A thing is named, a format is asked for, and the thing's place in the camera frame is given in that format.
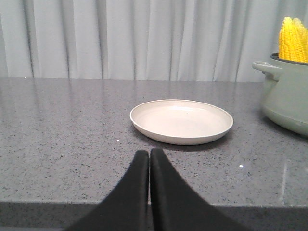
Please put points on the yellow corn cob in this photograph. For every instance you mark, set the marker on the yellow corn cob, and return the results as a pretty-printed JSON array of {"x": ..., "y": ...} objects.
[
  {"x": 293, "y": 44},
  {"x": 298, "y": 25}
]

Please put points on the sage green electric cooking pot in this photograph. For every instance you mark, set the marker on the sage green electric cooking pot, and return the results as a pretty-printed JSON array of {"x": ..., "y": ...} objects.
[{"x": 285, "y": 94}]

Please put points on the beige round plate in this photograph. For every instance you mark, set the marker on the beige round plate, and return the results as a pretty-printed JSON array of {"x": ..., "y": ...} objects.
[{"x": 181, "y": 122}]

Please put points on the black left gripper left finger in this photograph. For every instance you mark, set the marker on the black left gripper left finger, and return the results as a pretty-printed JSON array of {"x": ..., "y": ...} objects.
[{"x": 125, "y": 207}]

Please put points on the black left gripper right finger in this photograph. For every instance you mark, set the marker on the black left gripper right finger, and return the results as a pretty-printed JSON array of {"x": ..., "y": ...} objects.
[{"x": 176, "y": 206}]

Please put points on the white pleated curtain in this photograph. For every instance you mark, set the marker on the white pleated curtain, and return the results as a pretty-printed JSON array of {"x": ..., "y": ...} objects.
[{"x": 172, "y": 40}]

